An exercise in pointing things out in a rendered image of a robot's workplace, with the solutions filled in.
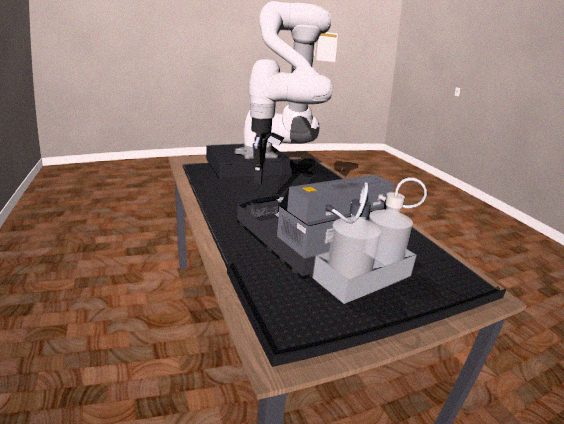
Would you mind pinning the white plastic bottle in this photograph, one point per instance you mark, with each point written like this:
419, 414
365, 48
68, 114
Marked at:
353, 247
395, 230

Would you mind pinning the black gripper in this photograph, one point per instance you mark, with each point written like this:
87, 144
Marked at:
260, 127

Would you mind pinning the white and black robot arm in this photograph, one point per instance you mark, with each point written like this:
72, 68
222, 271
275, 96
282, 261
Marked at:
305, 85

